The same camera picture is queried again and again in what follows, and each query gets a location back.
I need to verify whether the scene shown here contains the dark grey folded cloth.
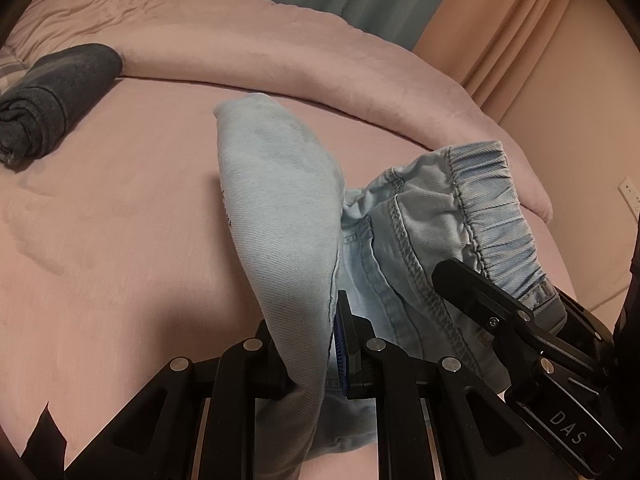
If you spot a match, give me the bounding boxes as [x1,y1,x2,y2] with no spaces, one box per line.
[0,43,124,173]

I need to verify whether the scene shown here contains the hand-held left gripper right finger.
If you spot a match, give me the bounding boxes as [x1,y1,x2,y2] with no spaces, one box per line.
[332,290,547,480]

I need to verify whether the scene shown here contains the pink duvet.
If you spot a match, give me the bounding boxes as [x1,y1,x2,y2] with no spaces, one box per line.
[0,0,555,222]

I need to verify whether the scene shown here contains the pink bed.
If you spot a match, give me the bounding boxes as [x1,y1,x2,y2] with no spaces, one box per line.
[0,77,608,480]

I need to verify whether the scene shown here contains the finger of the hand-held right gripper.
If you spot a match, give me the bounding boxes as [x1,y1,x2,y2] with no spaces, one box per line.
[431,258,568,376]
[550,284,618,361]

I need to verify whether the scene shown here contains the white wall outlet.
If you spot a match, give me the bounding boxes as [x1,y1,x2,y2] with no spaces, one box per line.
[618,176,640,222]

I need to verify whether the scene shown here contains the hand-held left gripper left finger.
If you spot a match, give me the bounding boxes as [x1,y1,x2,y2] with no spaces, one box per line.
[65,319,297,480]

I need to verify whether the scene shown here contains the light blue denim pants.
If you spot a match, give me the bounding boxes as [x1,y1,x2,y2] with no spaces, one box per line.
[214,91,558,480]

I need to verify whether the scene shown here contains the beige curtain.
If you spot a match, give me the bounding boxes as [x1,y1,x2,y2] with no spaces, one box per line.
[412,0,603,123]

